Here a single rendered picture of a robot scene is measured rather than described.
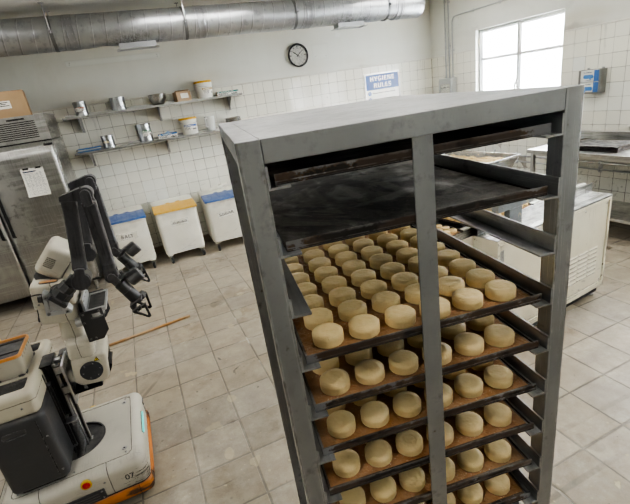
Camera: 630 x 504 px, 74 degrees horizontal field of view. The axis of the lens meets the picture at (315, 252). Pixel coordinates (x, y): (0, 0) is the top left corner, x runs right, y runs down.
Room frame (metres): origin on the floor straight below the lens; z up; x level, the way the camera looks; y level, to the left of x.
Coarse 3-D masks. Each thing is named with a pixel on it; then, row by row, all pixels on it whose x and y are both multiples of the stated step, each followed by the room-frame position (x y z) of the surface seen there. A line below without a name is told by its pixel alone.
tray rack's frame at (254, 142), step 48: (432, 96) 0.89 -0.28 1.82; (480, 96) 0.67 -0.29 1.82; (528, 96) 0.58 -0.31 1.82; (576, 96) 0.59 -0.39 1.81; (240, 144) 0.50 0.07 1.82; (288, 144) 0.51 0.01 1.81; (336, 144) 0.53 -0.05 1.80; (432, 144) 0.56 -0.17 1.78; (576, 144) 0.59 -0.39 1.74; (432, 192) 0.56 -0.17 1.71; (432, 240) 0.56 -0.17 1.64; (432, 288) 0.56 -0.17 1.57; (288, 336) 0.51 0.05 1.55; (432, 336) 0.56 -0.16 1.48; (288, 384) 0.50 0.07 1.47; (432, 384) 0.55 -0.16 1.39; (432, 432) 0.55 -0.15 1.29; (432, 480) 0.55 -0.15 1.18
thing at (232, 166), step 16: (224, 144) 1.10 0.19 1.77; (240, 192) 1.10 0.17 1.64; (240, 208) 1.10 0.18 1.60; (240, 224) 1.10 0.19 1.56; (256, 272) 1.10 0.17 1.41; (256, 288) 1.10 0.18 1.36; (272, 336) 1.11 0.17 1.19; (272, 352) 1.10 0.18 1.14; (272, 368) 1.10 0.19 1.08; (288, 416) 1.11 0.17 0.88; (288, 432) 1.10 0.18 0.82; (288, 448) 1.10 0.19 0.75; (304, 496) 1.11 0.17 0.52
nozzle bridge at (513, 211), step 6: (510, 204) 2.44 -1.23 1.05; (516, 204) 2.47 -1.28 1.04; (522, 204) 2.49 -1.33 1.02; (492, 210) 2.43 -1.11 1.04; (498, 210) 2.39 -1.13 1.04; (504, 210) 2.42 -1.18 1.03; (510, 210) 2.44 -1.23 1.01; (516, 210) 2.47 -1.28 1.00; (504, 216) 2.47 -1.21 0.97; (510, 216) 2.44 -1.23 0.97; (516, 216) 2.47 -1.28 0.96
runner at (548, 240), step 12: (456, 216) 0.83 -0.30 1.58; (468, 216) 0.81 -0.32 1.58; (480, 216) 0.77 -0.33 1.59; (492, 216) 0.74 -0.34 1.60; (480, 228) 0.74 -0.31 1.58; (492, 228) 0.73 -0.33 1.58; (504, 228) 0.70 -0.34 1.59; (516, 228) 0.67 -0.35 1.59; (528, 228) 0.64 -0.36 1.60; (504, 240) 0.66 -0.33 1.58; (516, 240) 0.65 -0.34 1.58; (528, 240) 0.64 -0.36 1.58; (540, 240) 0.62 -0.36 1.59; (552, 240) 0.59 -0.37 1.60; (540, 252) 0.59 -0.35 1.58; (552, 252) 0.59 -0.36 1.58
